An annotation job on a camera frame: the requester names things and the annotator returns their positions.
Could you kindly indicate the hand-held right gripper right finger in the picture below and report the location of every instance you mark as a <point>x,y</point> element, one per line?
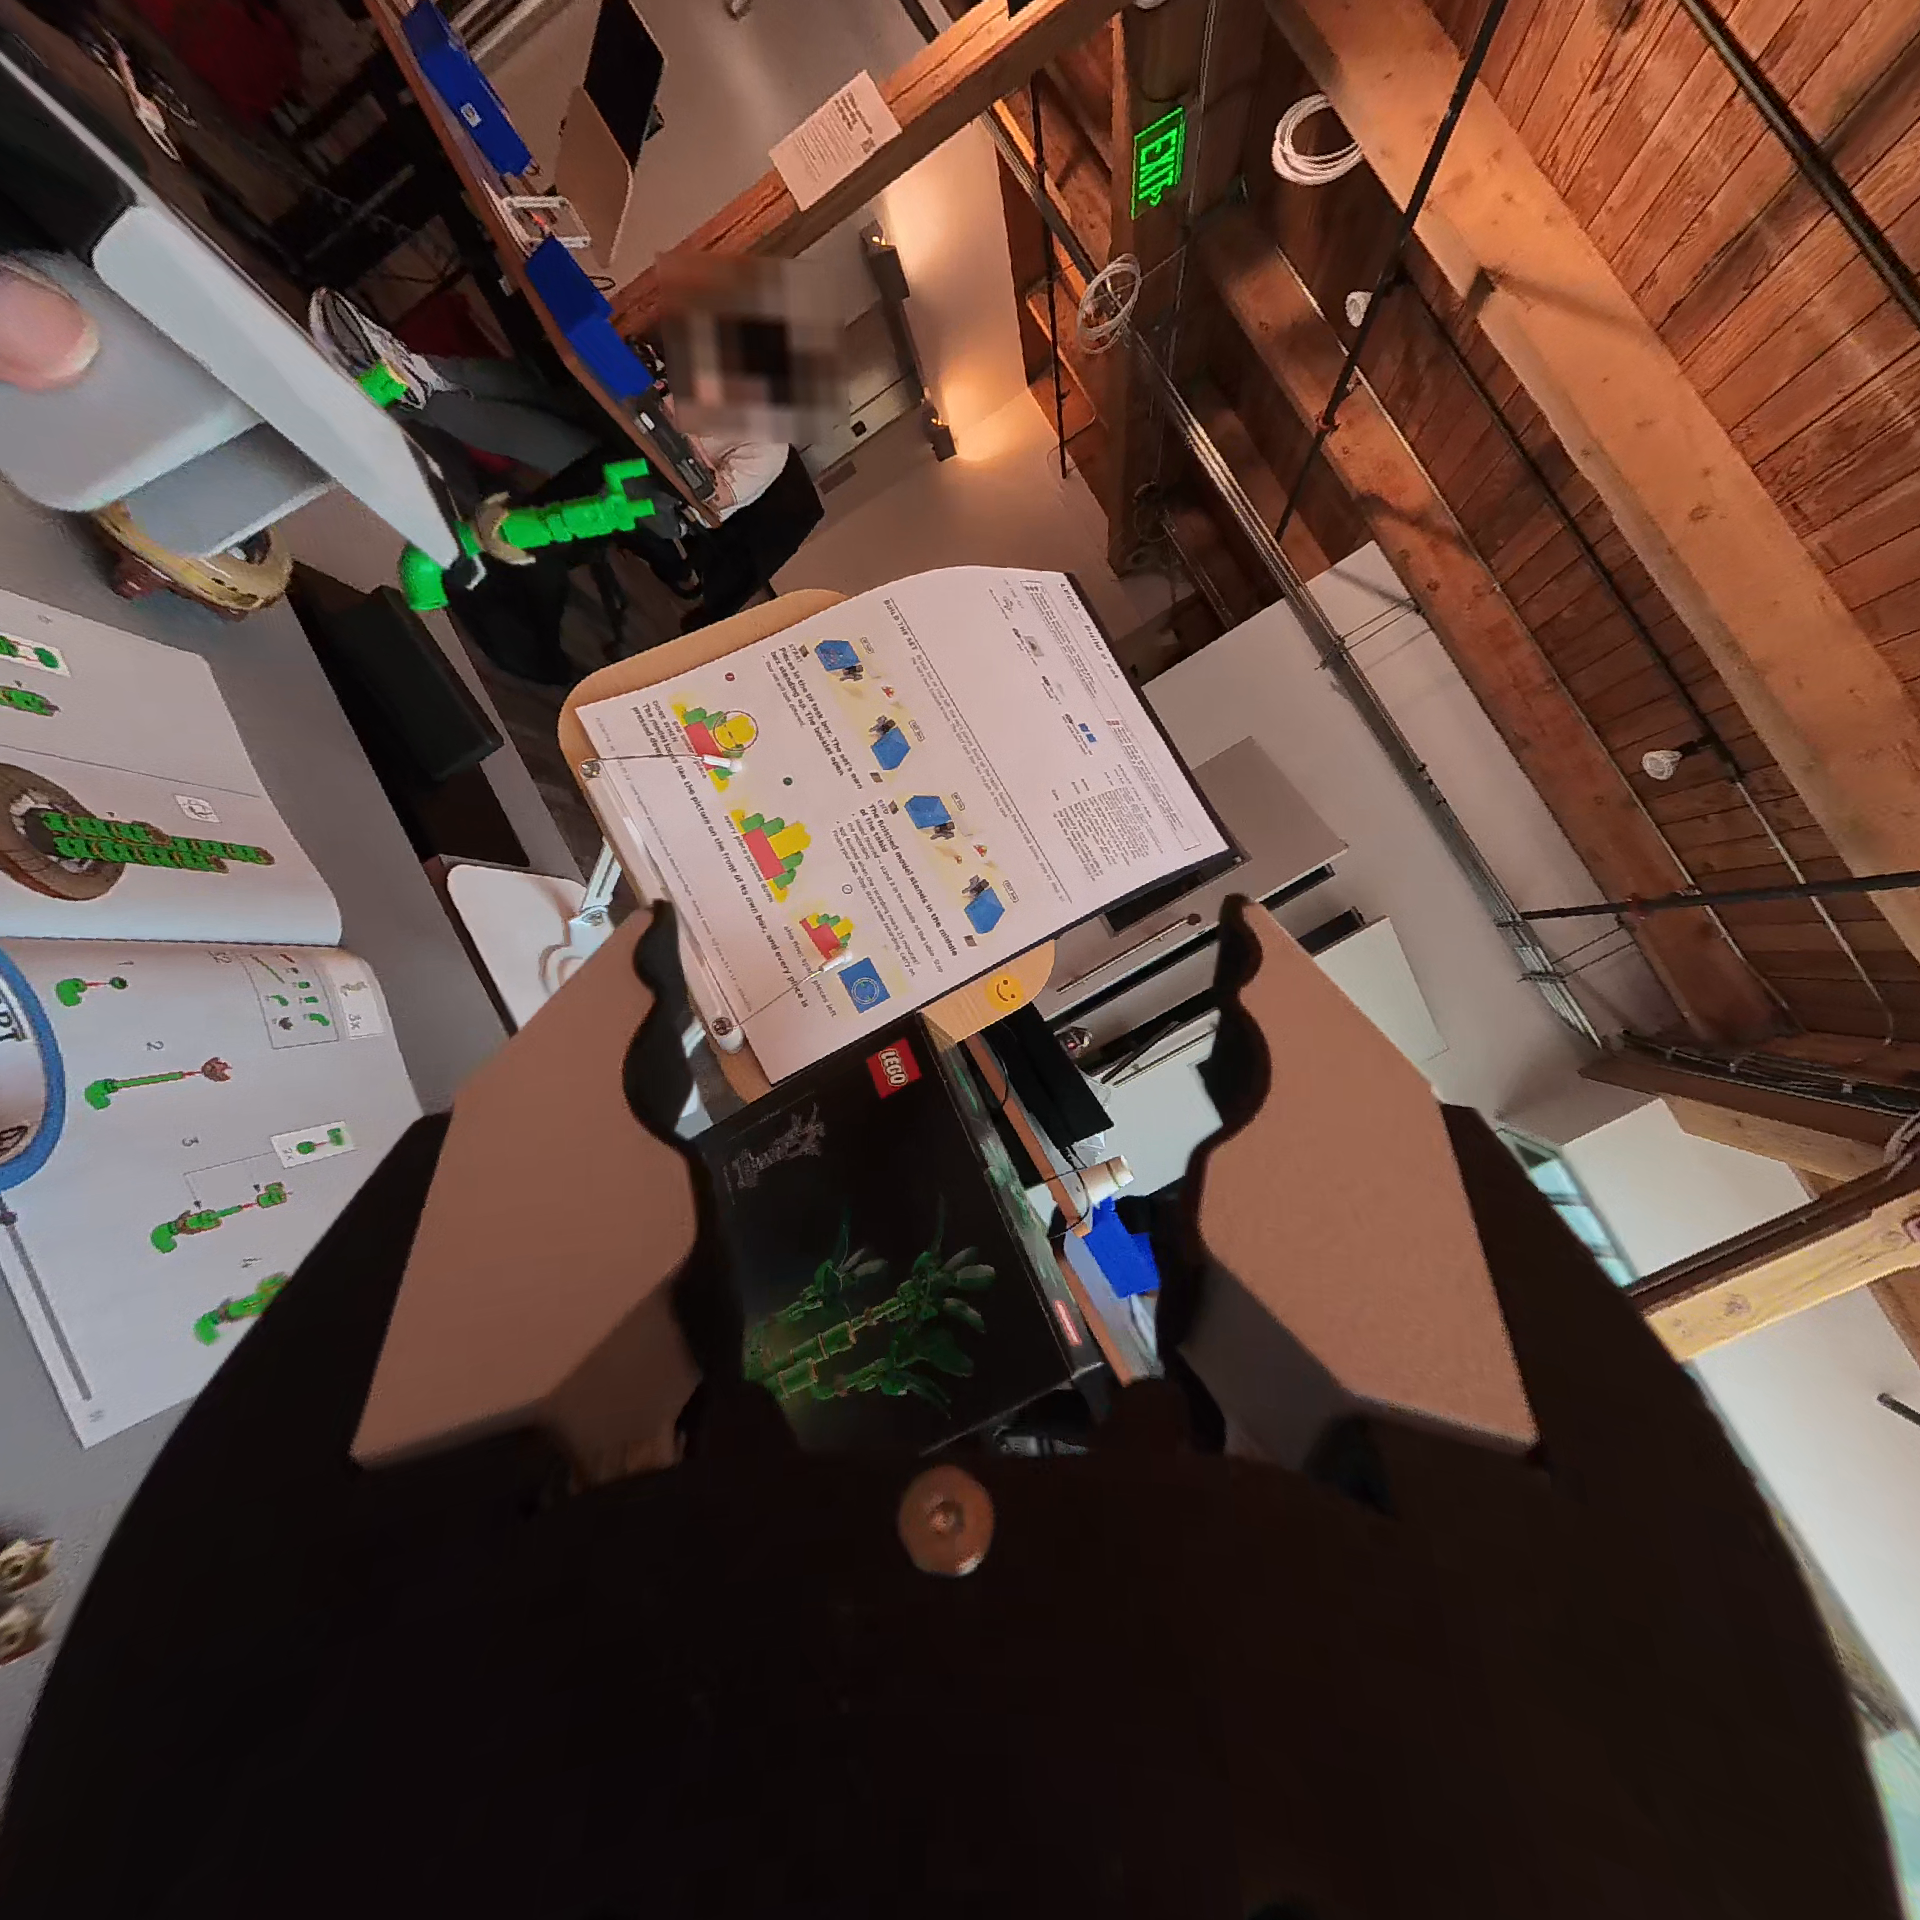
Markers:
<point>1350,1228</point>

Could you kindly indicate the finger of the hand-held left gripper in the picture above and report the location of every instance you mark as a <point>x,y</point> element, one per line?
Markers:
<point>254,359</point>
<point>165,434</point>

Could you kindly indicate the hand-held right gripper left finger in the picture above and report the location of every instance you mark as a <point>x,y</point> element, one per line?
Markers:
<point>541,1228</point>

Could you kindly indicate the green lego bamboo stem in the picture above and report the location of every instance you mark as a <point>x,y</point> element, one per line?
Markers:
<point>570,521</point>

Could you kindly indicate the black lego set box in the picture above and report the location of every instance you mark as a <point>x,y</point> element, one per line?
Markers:
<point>871,1199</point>

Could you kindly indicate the lego instruction booklet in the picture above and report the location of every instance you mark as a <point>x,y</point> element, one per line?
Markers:
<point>150,1081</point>

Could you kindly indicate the blue plastic object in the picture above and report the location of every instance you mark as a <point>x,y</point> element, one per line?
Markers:
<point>1119,1254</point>

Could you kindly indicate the white stand base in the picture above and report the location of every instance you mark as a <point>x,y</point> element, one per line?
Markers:
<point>512,930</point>

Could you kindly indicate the blue storage bin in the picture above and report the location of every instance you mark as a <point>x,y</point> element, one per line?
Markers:
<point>464,89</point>
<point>591,322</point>

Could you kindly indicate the open laptop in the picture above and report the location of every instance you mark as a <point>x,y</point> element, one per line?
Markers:
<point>621,77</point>

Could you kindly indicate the wooden document board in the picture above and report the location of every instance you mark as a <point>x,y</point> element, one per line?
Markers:
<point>645,646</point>

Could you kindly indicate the blue masking tape roll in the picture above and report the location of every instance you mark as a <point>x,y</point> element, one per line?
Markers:
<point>54,1072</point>

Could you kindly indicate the printed instruction sheet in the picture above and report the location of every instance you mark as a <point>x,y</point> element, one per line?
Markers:
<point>976,749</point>

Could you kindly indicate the white paper notice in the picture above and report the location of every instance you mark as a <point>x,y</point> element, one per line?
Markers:
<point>833,143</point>

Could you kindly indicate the green exit sign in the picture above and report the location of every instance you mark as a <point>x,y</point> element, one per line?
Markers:
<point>1158,156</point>

